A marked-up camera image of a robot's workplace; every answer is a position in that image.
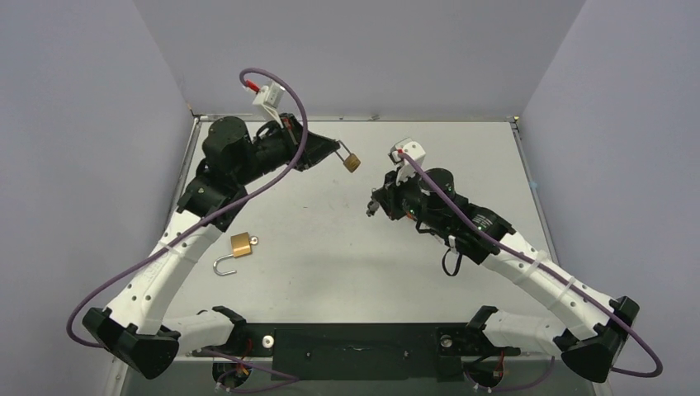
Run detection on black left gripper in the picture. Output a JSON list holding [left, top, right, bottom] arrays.
[[234, 113, 340, 186]]

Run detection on small brass padlock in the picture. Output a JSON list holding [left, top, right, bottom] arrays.
[[336, 140, 362, 173]]

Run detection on large brass padlock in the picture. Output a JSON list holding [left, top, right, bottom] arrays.
[[212, 233, 259, 276]]

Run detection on small black keys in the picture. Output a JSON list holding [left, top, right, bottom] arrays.
[[366, 200, 381, 217]]

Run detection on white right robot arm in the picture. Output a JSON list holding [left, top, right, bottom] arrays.
[[367, 168, 640, 383]]

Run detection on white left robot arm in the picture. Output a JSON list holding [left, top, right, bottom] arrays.
[[83, 114, 343, 380]]

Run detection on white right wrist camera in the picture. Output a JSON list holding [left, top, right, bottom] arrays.
[[389, 138, 426, 186]]

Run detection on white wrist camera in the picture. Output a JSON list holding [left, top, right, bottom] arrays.
[[389, 138, 426, 186], [244, 79, 286, 125]]

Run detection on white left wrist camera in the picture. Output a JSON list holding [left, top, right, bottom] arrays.
[[244, 79, 286, 125]]

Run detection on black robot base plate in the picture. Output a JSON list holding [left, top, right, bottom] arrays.
[[213, 323, 521, 382]]

